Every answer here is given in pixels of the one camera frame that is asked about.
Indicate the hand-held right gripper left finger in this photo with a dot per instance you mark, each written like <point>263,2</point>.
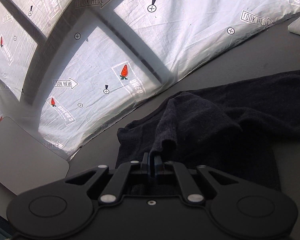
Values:
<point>146,166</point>

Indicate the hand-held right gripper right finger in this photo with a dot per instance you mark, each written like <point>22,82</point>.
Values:
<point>158,167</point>

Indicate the dark navy sweater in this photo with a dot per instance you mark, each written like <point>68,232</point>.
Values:
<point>227,120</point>

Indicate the white board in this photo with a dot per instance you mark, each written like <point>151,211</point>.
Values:
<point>22,155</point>

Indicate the printed white sheet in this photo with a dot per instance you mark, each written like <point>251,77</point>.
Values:
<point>190,42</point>

